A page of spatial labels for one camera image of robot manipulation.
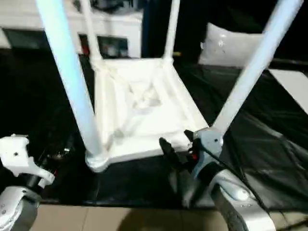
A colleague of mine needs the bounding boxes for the white plastic table leg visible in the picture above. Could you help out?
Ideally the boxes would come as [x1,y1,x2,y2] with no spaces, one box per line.
[35,0,106,169]
[163,0,180,64]
[80,0,103,67]
[210,0,304,137]

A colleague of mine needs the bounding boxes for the black work mat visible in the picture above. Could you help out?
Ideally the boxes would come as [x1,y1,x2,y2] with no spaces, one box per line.
[0,51,308,210]

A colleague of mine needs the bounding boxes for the light grey pillow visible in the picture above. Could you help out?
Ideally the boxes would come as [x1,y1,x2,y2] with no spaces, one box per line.
[199,22,272,69]

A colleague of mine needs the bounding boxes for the black sofa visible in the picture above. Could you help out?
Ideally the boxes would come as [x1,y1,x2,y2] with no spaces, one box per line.
[141,0,308,70]

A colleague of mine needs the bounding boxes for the white flat board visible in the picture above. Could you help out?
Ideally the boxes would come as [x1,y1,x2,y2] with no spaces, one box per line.
[268,68,308,109]

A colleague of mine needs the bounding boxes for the white cabinet with glass doors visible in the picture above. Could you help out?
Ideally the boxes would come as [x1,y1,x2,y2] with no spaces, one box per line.
[0,0,142,58]

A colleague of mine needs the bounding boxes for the dark bag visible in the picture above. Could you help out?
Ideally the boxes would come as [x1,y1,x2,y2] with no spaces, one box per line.
[92,0,135,10]

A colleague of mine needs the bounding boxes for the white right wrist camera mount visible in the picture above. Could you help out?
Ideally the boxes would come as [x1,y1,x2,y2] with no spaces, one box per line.
[192,128,224,179]

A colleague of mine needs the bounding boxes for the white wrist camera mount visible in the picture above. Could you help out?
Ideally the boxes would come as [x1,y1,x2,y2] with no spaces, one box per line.
[192,128,224,179]
[0,134,55,188]

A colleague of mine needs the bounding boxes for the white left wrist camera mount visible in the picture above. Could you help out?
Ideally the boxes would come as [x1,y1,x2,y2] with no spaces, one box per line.
[0,134,55,188]

